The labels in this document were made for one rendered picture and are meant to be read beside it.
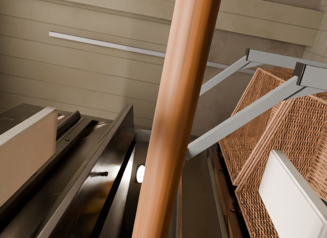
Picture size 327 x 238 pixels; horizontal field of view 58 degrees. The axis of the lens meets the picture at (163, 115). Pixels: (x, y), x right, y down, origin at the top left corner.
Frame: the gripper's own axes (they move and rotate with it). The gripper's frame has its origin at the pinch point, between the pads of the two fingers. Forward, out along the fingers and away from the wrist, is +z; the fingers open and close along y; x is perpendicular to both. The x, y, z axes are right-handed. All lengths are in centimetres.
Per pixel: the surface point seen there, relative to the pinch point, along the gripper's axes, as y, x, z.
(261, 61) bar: 30, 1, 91
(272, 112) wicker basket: 60, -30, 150
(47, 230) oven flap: -21, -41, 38
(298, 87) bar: 25, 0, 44
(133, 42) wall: -44, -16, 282
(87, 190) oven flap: -19, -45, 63
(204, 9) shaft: 1.1, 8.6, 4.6
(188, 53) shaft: 0.6, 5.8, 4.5
